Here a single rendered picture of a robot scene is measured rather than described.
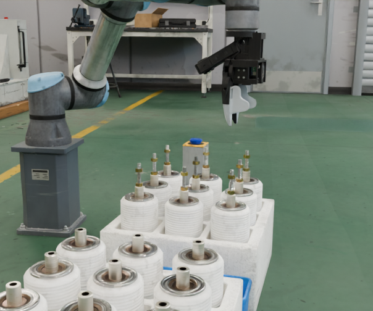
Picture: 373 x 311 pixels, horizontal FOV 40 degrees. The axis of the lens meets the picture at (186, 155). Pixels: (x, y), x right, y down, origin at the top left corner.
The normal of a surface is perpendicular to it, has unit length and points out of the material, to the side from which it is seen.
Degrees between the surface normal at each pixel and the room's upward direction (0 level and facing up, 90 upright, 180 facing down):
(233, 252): 90
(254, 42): 90
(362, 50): 89
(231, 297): 0
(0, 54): 65
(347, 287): 0
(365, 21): 90
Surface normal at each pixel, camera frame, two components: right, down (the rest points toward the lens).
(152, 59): -0.13, 0.22
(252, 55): -0.40, 0.20
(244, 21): 0.08, 0.22
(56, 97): 0.63, 0.18
